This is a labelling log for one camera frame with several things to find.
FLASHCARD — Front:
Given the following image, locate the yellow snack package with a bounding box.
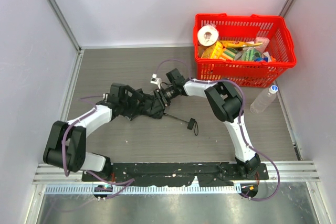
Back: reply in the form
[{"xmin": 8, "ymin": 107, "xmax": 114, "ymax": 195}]
[{"xmin": 219, "ymin": 40, "xmax": 262, "ymax": 48}]

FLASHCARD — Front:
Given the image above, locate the red plastic shopping basket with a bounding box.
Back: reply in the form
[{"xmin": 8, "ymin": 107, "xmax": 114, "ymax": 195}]
[{"xmin": 193, "ymin": 14, "xmax": 297, "ymax": 87}]

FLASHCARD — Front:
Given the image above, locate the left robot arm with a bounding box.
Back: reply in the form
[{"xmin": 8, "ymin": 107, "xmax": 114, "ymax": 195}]
[{"xmin": 43, "ymin": 83, "xmax": 144, "ymax": 178}]

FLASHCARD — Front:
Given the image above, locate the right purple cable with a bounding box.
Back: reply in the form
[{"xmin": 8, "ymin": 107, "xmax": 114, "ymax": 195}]
[{"xmin": 153, "ymin": 58, "xmax": 281, "ymax": 202}]

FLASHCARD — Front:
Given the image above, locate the clear plastic water bottle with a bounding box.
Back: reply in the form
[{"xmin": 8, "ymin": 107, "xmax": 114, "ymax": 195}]
[{"xmin": 250, "ymin": 85, "xmax": 279, "ymax": 114}]

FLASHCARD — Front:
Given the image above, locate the white box in basket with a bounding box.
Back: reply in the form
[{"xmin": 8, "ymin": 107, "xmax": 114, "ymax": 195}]
[{"xmin": 254, "ymin": 37, "xmax": 270, "ymax": 52}]

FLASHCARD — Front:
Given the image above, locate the purple cable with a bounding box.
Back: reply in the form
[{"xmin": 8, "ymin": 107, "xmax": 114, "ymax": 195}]
[
  {"xmin": 153, "ymin": 58, "xmax": 281, "ymax": 202},
  {"xmin": 61, "ymin": 94, "xmax": 136, "ymax": 201}
]

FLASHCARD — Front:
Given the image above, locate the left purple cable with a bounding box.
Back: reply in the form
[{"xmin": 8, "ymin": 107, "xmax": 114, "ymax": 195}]
[{"xmin": 61, "ymin": 94, "xmax": 136, "ymax": 201}]

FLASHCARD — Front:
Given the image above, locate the black folding umbrella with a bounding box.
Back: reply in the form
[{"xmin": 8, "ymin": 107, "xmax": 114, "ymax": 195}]
[{"xmin": 140, "ymin": 87, "xmax": 199, "ymax": 136}]

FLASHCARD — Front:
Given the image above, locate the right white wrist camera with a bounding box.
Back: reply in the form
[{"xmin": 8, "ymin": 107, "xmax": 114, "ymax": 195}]
[{"xmin": 150, "ymin": 73, "xmax": 162, "ymax": 89}]

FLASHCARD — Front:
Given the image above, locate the yellow green sponge pack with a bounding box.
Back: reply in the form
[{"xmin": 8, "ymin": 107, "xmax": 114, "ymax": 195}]
[{"xmin": 200, "ymin": 40, "xmax": 238, "ymax": 60}]

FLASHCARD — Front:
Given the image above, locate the aluminium frame rail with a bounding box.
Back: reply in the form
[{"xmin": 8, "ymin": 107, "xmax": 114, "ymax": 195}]
[{"xmin": 25, "ymin": 161, "xmax": 329, "ymax": 223}]

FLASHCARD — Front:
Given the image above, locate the green striped package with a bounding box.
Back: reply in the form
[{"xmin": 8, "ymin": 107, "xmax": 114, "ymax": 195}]
[{"xmin": 241, "ymin": 47, "xmax": 263, "ymax": 62}]

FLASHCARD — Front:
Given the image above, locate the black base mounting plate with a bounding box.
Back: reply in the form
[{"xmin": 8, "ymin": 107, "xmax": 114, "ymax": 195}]
[{"xmin": 81, "ymin": 162, "xmax": 269, "ymax": 187}]

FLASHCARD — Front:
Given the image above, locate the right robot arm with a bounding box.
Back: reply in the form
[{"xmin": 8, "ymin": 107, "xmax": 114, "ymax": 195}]
[{"xmin": 150, "ymin": 69, "xmax": 261, "ymax": 178}]

